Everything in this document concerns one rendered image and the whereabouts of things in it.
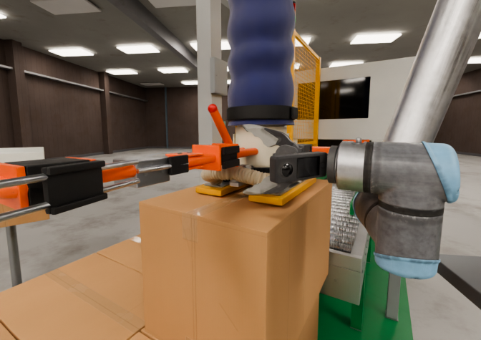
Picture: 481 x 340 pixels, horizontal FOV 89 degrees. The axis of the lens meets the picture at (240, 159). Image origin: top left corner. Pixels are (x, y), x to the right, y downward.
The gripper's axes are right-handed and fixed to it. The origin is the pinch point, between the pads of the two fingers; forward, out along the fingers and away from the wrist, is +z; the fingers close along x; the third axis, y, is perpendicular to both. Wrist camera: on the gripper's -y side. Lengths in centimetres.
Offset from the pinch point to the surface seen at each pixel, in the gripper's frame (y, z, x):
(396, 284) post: 119, -37, -85
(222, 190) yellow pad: 11.8, 13.2, -11.2
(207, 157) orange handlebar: -4.5, 5.8, 0.7
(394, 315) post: 119, -37, -104
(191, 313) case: -4.0, 12.0, -39.4
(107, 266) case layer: 11, 76, -53
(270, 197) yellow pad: 11.1, -2.5, -10.8
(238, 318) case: -4.2, -2.0, -34.6
